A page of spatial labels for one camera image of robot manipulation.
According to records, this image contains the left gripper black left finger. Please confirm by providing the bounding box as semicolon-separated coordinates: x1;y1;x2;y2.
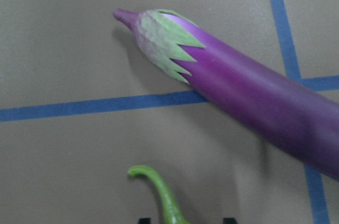
138;218;151;224

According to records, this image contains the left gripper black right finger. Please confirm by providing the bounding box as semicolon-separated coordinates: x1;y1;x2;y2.
222;217;237;224

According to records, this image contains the red chili pepper toy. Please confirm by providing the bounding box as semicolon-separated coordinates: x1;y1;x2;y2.
127;165;189;224

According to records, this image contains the purple eggplant toy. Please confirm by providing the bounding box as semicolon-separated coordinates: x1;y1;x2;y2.
113;9;338;179

